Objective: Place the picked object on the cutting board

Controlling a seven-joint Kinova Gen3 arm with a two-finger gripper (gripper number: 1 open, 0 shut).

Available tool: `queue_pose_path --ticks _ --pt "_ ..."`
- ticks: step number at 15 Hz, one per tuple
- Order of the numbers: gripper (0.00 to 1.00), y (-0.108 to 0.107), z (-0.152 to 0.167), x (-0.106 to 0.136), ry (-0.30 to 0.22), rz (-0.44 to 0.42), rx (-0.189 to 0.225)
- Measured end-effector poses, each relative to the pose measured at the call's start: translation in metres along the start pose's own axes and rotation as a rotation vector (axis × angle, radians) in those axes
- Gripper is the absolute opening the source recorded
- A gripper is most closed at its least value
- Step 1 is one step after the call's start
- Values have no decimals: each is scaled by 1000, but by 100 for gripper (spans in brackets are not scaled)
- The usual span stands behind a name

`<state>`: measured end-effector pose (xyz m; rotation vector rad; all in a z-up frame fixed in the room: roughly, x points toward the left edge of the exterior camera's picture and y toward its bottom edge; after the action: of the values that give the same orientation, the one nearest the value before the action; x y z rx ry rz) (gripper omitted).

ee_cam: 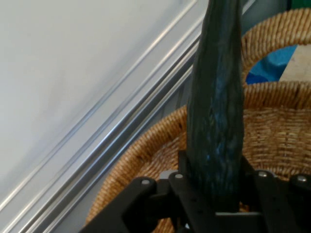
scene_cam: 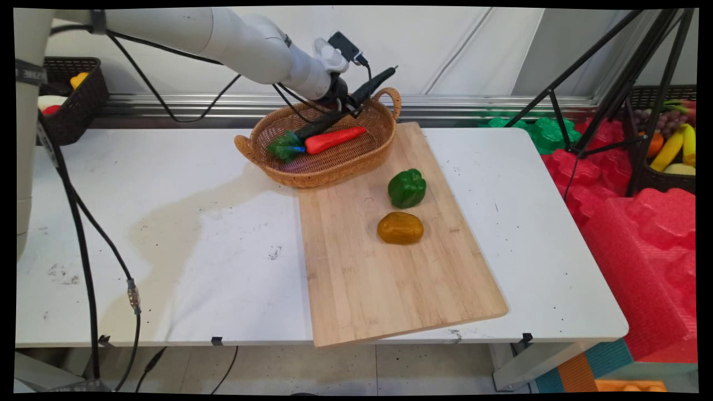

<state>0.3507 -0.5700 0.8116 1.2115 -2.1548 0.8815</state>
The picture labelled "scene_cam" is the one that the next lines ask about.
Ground black cable with metal connector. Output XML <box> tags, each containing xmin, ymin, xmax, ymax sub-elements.
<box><xmin>70</xmin><ymin>187</ymin><xmax>141</xmax><ymax>392</ymax></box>

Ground red and green toy vegetable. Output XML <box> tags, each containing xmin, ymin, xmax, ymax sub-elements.
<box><xmin>663</xmin><ymin>99</ymin><xmax>697</xmax><ymax>124</ymax></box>

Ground black camera tripod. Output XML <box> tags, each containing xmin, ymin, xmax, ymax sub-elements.
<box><xmin>504</xmin><ymin>8</ymin><xmax>697</xmax><ymax>198</ymax></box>

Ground red foam puzzle mat stack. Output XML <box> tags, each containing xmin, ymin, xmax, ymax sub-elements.
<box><xmin>541</xmin><ymin>117</ymin><xmax>636</xmax><ymax>226</ymax></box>

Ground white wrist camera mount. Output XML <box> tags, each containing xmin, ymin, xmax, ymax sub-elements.
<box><xmin>313</xmin><ymin>38</ymin><xmax>349</xmax><ymax>74</ymax></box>

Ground green foam puzzle mat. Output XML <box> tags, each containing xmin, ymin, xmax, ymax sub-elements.
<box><xmin>478</xmin><ymin>113</ymin><xmax>582</xmax><ymax>155</ymax></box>

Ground black plastic mesh basket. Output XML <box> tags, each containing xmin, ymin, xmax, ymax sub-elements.
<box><xmin>38</xmin><ymin>57</ymin><xmax>110</xmax><ymax>146</ymax></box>

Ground black floor cable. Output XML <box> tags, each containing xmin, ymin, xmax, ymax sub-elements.
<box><xmin>135</xmin><ymin>346</ymin><xmax>168</xmax><ymax>393</ymax></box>
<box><xmin>209</xmin><ymin>345</ymin><xmax>239</xmax><ymax>394</ymax></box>

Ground woven wicker basket with handles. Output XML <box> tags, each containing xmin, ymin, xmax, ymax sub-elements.
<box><xmin>234</xmin><ymin>87</ymin><xmax>402</xmax><ymax>188</ymax></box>

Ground yellow toy banana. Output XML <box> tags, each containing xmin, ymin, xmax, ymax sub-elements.
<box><xmin>650</xmin><ymin>125</ymin><xmax>685</xmax><ymax>172</ymax></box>
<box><xmin>682</xmin><ymin>123</ymin><xmax>697</xmax><ymax>168</ymax></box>

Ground purple toy grapes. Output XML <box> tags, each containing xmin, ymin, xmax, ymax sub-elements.
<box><xmin>634</xmin><ymin>109</ymin><xmax>689</xmax><ymax>139</ymax></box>

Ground bamboo wooden cutting board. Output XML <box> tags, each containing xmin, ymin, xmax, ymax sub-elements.
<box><xmin>297</xmin><ymin>122</ymin><xmax>509</xmax><ymax>348</ymax></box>

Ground dark wicker fruit basket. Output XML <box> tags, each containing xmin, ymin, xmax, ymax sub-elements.
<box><xmin>628</xmin><ymin>85</ymin><xmax>697</xmax><ymax>194</ymax></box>

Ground yellow-brown toy potato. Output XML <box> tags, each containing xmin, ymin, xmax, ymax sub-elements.
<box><xmin>377</xmin><ymin>212</ymin><xmax>424</xmax><ymax>245</ymax></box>

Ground orange toy carrot green leaves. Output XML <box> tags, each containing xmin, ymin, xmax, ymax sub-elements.
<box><xmin>266</xmin><ymin>126</ymin><xmax>367</xmax><ymax>163</ymax></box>

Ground green toy bell pepper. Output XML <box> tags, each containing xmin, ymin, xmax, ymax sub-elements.
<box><xmin>388</xmin><ymin>169</ymin><xmax>427</xmax><ymax>209</ymax></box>

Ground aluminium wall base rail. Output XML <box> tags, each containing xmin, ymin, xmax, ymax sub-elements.
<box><xmin>92</xmin><ymin>93</ymin><xmax>601</xmax><ymax>130</ymax></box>

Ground grey metal table leg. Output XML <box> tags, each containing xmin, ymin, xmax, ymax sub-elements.
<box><xmin>490</xmin><ymin>341</ymin><xmax>599</xmax><ymax>392</ymax></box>
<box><xmin>14</xmin><ymin>351</ymin><xmax>112</xmax><ymax>393</ymax></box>

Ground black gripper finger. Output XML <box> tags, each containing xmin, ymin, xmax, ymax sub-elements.
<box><xmin>294</xmin><ymin>111</ymin><xmax>346</xmax><ymax>140</ymax></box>
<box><xmin>352</xmin><ymin>67</ymin><xmax>398</xmax><ymax>107</ymax></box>

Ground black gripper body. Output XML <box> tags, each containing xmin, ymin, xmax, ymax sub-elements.
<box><xmin>322</xmin><ymin>75</ymin><xmax>360</xmax><ymax>115</ymax></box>

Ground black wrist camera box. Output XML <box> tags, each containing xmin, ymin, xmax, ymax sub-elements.
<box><xmin>328</xmin><ymin>31</ymin><xmax>364</xmax><ymax>63</ymax></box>

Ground teal and orange floor mat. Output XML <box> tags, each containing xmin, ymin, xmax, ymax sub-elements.
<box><xmin>534</xmin><ymin>339</ymin><xmax>669</xmax><ymax>393</ymax></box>

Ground thick black base cable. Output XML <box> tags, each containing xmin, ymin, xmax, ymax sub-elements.
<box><xmin>37</xmin><ymin>110</ymin><xmax>101</xmax><ymax>380</ymax></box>

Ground large red foam mat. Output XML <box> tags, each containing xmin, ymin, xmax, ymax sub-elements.
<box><xmin>579</xmin><ymin>188</ymin><xmax>698</xmax><ymax>364</ymax></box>

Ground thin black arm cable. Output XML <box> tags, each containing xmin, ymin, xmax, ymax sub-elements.
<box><xmin>50</xmin><ymin>25</ymin><xmax>318</xmax><ymax>124</ymax></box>

